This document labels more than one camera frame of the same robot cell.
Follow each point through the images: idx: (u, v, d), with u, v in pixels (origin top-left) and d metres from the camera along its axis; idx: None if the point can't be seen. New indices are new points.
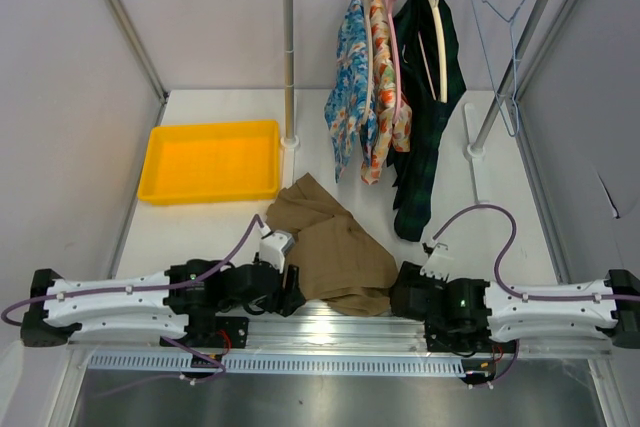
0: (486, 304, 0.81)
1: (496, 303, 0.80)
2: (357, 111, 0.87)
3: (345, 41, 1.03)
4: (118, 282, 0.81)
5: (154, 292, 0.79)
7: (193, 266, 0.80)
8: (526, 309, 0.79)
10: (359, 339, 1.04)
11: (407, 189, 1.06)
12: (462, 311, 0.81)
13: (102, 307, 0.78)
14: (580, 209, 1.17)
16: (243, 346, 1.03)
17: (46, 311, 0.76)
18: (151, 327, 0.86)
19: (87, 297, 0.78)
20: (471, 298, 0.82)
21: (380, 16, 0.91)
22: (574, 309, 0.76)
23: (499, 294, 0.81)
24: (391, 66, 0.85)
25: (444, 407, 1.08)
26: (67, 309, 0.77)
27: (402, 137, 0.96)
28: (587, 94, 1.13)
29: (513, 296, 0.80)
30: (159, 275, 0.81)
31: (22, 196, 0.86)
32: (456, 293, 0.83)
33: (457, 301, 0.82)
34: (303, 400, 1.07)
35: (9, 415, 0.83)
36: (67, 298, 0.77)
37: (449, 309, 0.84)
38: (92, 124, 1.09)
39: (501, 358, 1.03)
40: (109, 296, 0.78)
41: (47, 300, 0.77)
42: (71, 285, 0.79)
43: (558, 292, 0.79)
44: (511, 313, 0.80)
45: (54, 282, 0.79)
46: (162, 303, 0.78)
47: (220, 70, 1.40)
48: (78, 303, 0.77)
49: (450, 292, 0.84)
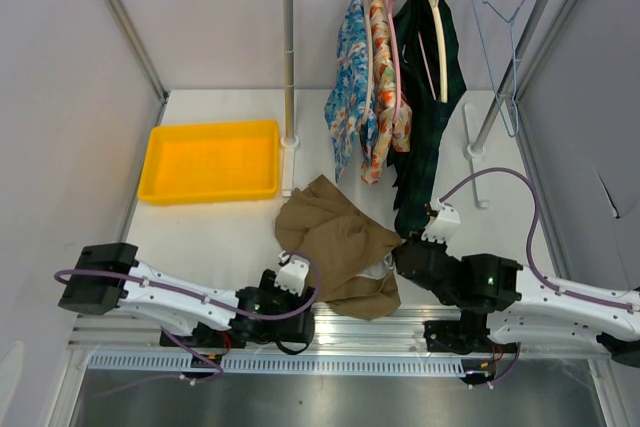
0: (516, 288, 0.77)
1: (528, 288, 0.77)
2: (357, 111, 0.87)
3: (345, 41, 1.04)
4: (198, 288, 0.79)
5: (226, 310, 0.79)
7: (256, 297, 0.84)
8: (556, 302, 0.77)
10: (359, 339, 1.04)
11: (408, 190, 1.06)
12: (486, 287, 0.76)
13: (177, 306, 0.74)
14: (580, 208, 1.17)
16: (243, 346, 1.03)
17: (124, 291, 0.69)
18: (168, 322, 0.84)
19: (165, 291, 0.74)
20: (498, 276, 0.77)
21: (379, 15, 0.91)
22: (607, 315, 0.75)
23: (532, 280, 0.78)
24: (391, 66, 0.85)
25: (444, 407, 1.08)
26: (143, 297, 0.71)
27: (402, 137, 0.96)
28: (588, 94, 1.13)
29: (546, 288, 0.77)
30: (230, 294, 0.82)
31: (22, 196, 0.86)
32: (482, 268, 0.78)
33: (484, 276, 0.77)
34: (303, 400, 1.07)
35: (9, 415, 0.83)
36: (147, 286, 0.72)
37: (470, 283, 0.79)
38: (92, 124, 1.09)
39: (501, 358, 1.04)
40: (186, 299, 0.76)
41: (128, 280, 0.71)
42: (153, 273, 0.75)
43: (592, 294, 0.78)
44: (540, 303, 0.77)
45: (138, 264, 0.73)
46: (227, 322, 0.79)
47: (220, 70, 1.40)
48: (156, 295, 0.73)
49: (474, 266, 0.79)
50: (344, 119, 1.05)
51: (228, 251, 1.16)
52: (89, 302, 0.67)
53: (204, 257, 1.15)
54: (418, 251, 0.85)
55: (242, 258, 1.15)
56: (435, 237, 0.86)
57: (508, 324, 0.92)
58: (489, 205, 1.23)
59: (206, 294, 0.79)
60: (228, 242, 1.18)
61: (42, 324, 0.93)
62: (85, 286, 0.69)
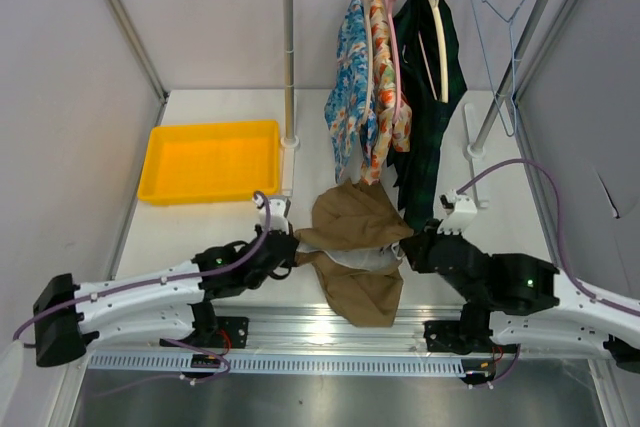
0: (554, 292, 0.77)
1: (565, 293, 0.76)
2: (357, 111, 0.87)
3: (345, 40, 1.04)
4: (151, 274, 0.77)
5: (187, 278, 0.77)
7: (214, 252, 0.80)
8: (593, 310, 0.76)
10: (358, 339, 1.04)
11: (411, 190, 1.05)
12: (526, 290, 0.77)
13: (138, 300, 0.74)
14: (581, 208, 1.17)
16: (243, 346, 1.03)
17: (80, 315, 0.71)
18: (158, 327, 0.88)
19: (120, 294, 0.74)
20: (537, 278, 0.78)
21: (378, 15, 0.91)
22: (636, 325, 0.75)
23: (567, 286, 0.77)
24: (391, 66, 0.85)
25: (444, 407, 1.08)
26: (101, 309, 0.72)
27: (402, 137, 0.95)
28: (588, 94, 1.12)
29: (582, 293, 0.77)
30: (186, 263, 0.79)
31: (23, 195, 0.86)
32: (518, 269, 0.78)
33: (524, 279, 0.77)
34: (304, 400, 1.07)
35: (8, 415, 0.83)
36: (99, 298, 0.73)
37: (506, 284, 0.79)
38: (91, 124, 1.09)
39: (502, 358, 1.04)
40: (144, 289, 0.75)
41: (79, 303, 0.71)
42: (100, 285, 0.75)
43: (625, 302, 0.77)
44: (575, 309, 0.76)
45: (80, 287, 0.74)
46: (198, 288, 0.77)
47: (221, 70, 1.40)
48: (113, 300, 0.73)
49: (510, 268, 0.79)
50: (344, 119, 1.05)
51: None
52: (57, 340, 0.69)
53: None
54: (448, 245, 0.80)
55: None
56: (451, 230, 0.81)
57: (512, 326, 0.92)
58: (489, 205, 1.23)
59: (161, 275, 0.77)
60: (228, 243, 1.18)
61: None
62: (43, 330, 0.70)
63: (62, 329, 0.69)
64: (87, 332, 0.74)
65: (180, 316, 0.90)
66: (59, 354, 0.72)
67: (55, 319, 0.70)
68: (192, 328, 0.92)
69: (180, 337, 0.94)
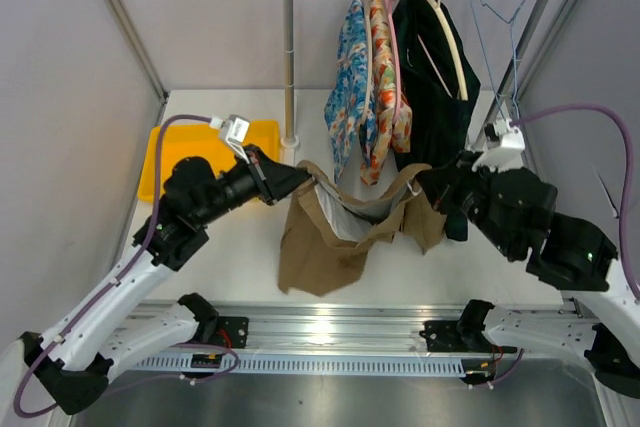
0: (606, 277, 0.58)
1: (617, 283, 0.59)
2: (356, 111, 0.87)
3: (346, 41, 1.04)
4: (101, 284, 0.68)
5: (138, 265, 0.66)
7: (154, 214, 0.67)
8: (635, 313, 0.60)
10: (359, 339, 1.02)
11: None
12: (584, 261, 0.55)
13: (109, 313, 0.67)
14: (581, 209, 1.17)
16: (243, 346, 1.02)
17: (59, 361, 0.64)
18: (165, 335, 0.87)
19: (86, 318, 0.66)
20: (599, 256, 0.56)
21: (378, 17, 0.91)
22: None
23: (620, 277, 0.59)
24: (391, 67, 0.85)
25: (444, 407, 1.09)
26: (75, 344, 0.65)
27: (402, 137, 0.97)
28: (588, 94, 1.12)
29: (631, 291, 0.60)
30: (129, 248, 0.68)
31: (23, 196, 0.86)
32: (588, 237, 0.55)
33: (588, 249, 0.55)
34: (303, 400, 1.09)
35: (10, 415, 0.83)
36: (66, 335, 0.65)
37: (564, 245, 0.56)
38: (91, 123, 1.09)
39: (502, 358, 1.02)
40: (105, 302, 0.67)
41: (50, 351, 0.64)
42: (62, 324, 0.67)
43: None
44: (616, 304, 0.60)
45: (42, 337, 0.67)
46: (153, 264, 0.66)
47: (220, 70, 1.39)
48: (82, 329, 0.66)
49: (578, 230, 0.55)
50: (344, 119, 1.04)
51: (228, 251, 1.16)
52: (61, 385, 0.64)
53: (204, 257, 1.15)
54: (508, 174, 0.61)
55: (242, 258, 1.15)
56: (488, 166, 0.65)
57: (504, 324, 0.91)
58: None
59: (110, 278, 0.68)
60: (228, 243, 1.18)
61: (43, 323, 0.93)
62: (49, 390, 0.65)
63: (54, 382, 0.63)
64: (84, 363, 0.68)
65: (180, 317, 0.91)
66: (88, 388, 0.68)
67: (42, 374, 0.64)
68: (196, 325, 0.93)
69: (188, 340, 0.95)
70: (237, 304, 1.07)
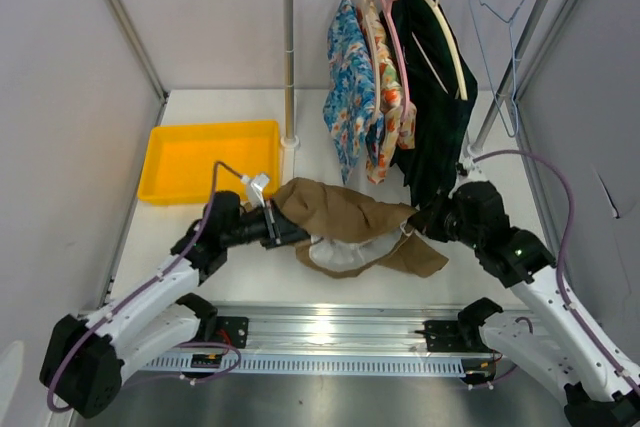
0: (533, 273, 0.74)
1: (542, 281, 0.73)
2: (364, 111, 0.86)
3: (336, 41, 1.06)
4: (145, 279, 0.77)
5: (178, 265, 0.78)
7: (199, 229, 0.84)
8: (557, 312, 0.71)
10: (359, 339, 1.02)
11: (429, 189, 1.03)
12: (511, 253, 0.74)
13: (151, 303, 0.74)
14: (581, 209, 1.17)
16: (243, 346, 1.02)
17: (107, 337, 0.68)
18: (170, 334, 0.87)
19: (132, 303, 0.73)
20: (529, 256, 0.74)
21: (370, 14, 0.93)
22: (591, 355, 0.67)
23: (549, 280, 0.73)
24: (391, 66, 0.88)
25: (445, 407, 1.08)
26: (122, 324, 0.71)
27: (408, 135, 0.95)
28: (589, 93, 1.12)
29: (559, 295, 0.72)
30: (169, 255, 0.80)
31: (22, 196, 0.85)
32: (522, 239, 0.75)
33: (516, 246, 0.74)
34: (303, 400, 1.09)
35: (9, 416, 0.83)
36: (115, 315, 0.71)
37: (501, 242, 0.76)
38: (90, 123, 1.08)
39: (501, 358, 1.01)
40: (148, 291, 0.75)
41: (99, 327, 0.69)
42: (107, 308, 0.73)
43: (601, 336, 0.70)
44: (542, 301, 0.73)
45: (88, 319, 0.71)
46: (192, 272, 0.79)
47: (220, 70, 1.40)
48: (129, 313, 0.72)
49: (518, 235, 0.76)
50: (346, 120, 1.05)
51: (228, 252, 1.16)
52: (105, 362, 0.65)
53: None
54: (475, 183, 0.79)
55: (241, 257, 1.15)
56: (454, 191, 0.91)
57: (501, 330, 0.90)
58: None
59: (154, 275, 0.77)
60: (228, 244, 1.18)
61: (42, 324, 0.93)
62: (80, 379, 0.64)
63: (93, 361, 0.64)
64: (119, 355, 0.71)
65: (183, 315, 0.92)
66: (105, 389, 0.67)
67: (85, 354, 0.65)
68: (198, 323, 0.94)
69: (192, 337, 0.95)
70: (235, 304, 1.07)
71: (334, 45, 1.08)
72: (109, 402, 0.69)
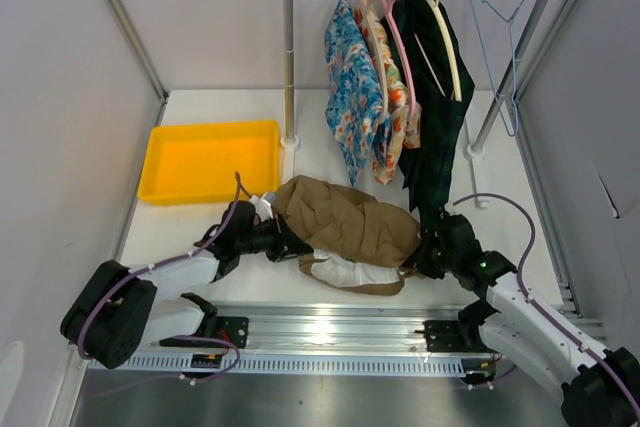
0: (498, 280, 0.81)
1: (505, 284, 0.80)
2: (371, 111, 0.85)
3: (335, 43, 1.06)
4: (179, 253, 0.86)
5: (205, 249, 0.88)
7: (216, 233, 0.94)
8: (521, 307, 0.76)
10: (359, 339, 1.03)
11: (425, 192, 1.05)
12: (478, 267, 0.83)
13: (181, 272, 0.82)
14: (581, 208, 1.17)
16: (243, 346, 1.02)
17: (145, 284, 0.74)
18: (178, 320, 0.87)
19: (167, 266, 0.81)
20: (494, 268, 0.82)
21: (370, 15, 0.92)
22: (555, 337, 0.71)
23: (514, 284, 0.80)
24: (394, 66, 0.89)
25: (444, 407, 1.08)
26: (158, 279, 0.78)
27: (413, 135, 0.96)
28: (589, 93, 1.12)
29: (521, 292, 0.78)
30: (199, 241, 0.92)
31: (22, 195, 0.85)
32: (491, 257, 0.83)
33: (482, 261, 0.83)
34: (303, 400, 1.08)
35: (9, 416, 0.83)
36: (155, 269, 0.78)
37: (471, 260, 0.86)
38: (90, 123, 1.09)
39: (501, 358, 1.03)
40: (181, 262, 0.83)
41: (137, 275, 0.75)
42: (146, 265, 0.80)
43: (563, 321, 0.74)
44: (507, 300, 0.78)
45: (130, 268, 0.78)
46: (212, 265, 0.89)
47: (220, 70, 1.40)
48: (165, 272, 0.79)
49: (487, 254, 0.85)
50: (351, 122, 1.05)
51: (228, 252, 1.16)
52: (140, 308, 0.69)
53: None
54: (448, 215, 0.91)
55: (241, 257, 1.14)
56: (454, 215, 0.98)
57: (502, 329, 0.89)
58: (489, 205, 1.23)
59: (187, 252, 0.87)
60: None
61: (42, 324, 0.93)
62: (113, 323, 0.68)
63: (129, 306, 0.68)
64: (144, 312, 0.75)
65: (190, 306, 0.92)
66: (128, 342, 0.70)
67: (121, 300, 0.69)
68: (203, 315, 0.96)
69: (192, 334, 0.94)
70: (235, 304, 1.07)
71: (332, 47, 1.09)
72: (121, 360, 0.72)
